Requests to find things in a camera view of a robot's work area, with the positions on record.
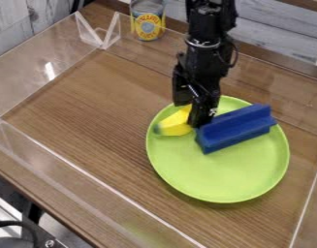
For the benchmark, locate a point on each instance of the green round plate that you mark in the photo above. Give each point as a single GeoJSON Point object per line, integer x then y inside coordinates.
{"type": "Point", "coordinates": [231, 175]}

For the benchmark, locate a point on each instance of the black metal bracket with bolt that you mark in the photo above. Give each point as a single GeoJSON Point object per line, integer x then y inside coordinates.
{"type": "Point", "coordinates": [45, 240]}

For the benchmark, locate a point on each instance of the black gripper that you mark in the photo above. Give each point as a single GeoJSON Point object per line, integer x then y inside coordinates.
{"type": "Point", "coordinates": [201, 67]}

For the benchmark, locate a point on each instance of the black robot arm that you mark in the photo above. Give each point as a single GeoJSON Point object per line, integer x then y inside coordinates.
{"type": "Point", "coordinates": [211, 19]}

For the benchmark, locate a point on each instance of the yellow labelled tin can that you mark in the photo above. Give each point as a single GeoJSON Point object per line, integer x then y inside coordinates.
{"type": "Point", "coordinates": [148, 19]}

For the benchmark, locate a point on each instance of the yellow toy banana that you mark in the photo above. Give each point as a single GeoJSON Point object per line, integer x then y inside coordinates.
{"type": "Point", "coordinates": [173, 125]}

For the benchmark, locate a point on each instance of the blue foam block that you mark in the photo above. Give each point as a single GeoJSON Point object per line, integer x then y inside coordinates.
{"type": "Point", "coordinates": [234, 127]}

